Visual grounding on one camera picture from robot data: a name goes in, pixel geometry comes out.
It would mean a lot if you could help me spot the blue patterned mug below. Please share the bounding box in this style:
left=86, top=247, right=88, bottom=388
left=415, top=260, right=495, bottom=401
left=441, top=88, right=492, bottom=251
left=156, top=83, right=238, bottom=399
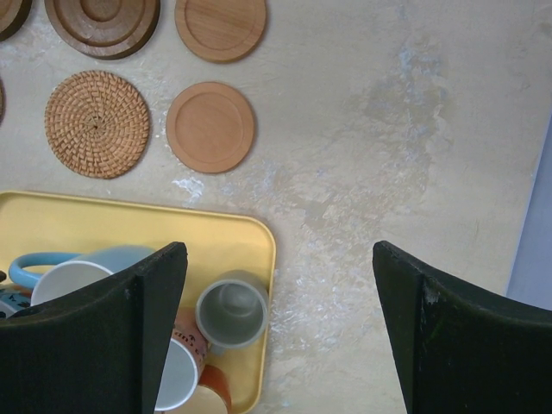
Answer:
left=0, top=271, right=32, bottom=319

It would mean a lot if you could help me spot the light wooden round coaster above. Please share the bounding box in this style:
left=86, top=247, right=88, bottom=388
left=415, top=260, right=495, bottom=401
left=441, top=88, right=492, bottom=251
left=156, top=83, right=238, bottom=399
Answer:
left=166, top=82, right=256, bottom=174

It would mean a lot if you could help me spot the large light blue mug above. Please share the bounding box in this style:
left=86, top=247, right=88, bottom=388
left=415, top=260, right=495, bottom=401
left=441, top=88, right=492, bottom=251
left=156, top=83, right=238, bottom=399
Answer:
left=8, top=245, right=154, bottom=306

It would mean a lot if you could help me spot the small woven rattan coaster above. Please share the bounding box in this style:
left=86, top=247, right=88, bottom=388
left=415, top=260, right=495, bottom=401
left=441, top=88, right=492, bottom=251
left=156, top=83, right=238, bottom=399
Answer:
left=0, top=80, right=6, bottom=123

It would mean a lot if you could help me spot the small orange cup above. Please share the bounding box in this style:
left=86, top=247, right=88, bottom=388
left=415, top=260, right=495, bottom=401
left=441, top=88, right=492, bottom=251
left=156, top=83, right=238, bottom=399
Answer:
left=179, top=365, right=232, bottom=414

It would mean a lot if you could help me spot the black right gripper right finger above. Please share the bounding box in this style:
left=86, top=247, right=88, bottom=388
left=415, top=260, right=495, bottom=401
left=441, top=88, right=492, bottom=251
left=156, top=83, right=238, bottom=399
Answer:
left=373, top=241, right=551, bottom=413

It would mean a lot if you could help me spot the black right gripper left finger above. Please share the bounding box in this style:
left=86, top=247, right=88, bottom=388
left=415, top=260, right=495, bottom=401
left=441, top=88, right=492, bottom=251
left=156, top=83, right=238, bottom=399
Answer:
left=1, top=242, right=188, bottom=413

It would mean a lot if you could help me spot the large woven rattan coaster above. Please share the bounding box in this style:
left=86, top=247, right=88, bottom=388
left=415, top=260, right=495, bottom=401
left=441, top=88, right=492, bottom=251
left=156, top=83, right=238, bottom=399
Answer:
left=44, top=70, right=150, bottom=179

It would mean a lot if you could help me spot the dark brown wooden coaster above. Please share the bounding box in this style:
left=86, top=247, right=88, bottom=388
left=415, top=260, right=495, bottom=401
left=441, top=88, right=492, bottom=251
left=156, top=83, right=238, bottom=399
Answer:
left=44, top=0, right=160, bottom=60
left=0, top=0, right=33, bottom=41

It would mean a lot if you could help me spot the yellow plastic tray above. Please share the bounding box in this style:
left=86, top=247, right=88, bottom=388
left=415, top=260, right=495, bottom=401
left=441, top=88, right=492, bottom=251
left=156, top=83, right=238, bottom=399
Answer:
left=0, top=190, right=278, bottom=414

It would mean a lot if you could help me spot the small grey cup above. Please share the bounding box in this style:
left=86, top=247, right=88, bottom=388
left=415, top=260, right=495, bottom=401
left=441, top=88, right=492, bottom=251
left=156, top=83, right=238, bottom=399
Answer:
left=195, top=270, right=269, bottom=355

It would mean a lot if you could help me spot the orange white mug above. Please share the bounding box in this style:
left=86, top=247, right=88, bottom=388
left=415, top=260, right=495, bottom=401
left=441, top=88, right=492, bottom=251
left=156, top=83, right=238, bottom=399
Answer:
left=155, top=307, right=210, bottom=411

